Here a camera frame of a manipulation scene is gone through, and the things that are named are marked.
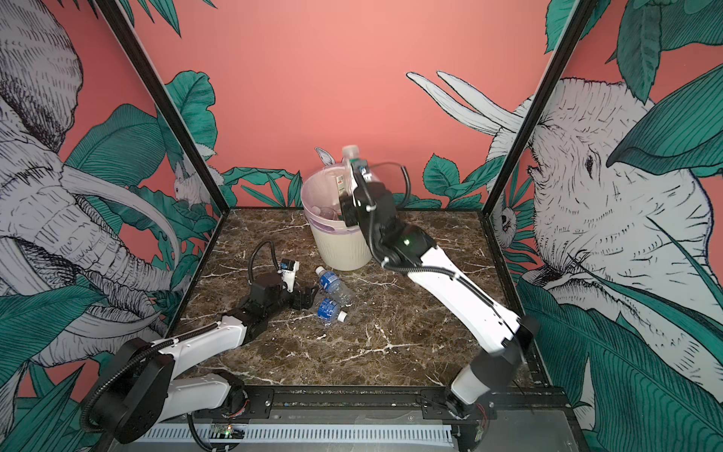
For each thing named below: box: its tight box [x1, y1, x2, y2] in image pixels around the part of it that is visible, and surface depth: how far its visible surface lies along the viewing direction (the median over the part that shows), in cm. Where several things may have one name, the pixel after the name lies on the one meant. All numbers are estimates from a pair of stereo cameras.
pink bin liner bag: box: [301, 165, 359, 235], surface depth 95 cm
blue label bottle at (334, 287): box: [315, 265, 355, 306], surface depth 95 cm
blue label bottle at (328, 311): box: [316, 297, 341, 326], surface depth 88 cm
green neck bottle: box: [341, 145, 372, 180], surface depth 66 cm
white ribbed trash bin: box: [309, 222, 373, 271], surface depth 90 cm
